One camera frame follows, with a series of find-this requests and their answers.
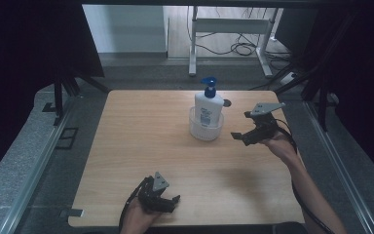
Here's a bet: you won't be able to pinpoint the white pump bottle blue cap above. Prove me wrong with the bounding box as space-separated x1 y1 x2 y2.
193 76 225 130

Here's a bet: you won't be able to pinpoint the small metal bracket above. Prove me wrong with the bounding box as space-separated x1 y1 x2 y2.
58 208 85 219

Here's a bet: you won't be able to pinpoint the dark curtain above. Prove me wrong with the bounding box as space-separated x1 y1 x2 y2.
305 6 374 191
0 0 105 189

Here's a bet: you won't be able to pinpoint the person's left hand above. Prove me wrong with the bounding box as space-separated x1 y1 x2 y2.
120 198 163 234

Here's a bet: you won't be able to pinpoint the black floor cables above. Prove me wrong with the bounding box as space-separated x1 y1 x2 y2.
194 6 295 64

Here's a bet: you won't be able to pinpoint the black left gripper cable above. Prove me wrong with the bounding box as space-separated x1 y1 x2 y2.
118 175 152 232

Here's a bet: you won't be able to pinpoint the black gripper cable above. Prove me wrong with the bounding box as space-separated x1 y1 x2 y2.
118 175 152 232
274 118 337 234

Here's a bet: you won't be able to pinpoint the white metal desk frame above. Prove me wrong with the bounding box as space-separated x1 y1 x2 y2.
188 5 284 79

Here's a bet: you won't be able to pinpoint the black tripod stand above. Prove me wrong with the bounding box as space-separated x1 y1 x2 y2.
247 9 361 133
41 64 111 129

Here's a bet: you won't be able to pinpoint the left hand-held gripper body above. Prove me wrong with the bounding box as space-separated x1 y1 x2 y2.
137 171 175 214

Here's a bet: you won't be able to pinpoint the metal floor rail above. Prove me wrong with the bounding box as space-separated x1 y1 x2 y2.
303 99 374 234
0 96 77 234

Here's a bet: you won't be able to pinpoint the white power strip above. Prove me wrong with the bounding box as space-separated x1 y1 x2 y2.
280 71 298 86

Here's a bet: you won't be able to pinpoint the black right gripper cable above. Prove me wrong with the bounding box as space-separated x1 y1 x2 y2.
274 118 337 234

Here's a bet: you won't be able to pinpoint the clear plastic cup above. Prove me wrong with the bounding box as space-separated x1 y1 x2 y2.
188 105 225 142

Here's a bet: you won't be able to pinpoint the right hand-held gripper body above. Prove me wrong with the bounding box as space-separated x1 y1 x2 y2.
241 101 287 147

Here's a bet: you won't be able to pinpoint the person's right hand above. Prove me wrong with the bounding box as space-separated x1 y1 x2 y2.
260 131 300 166

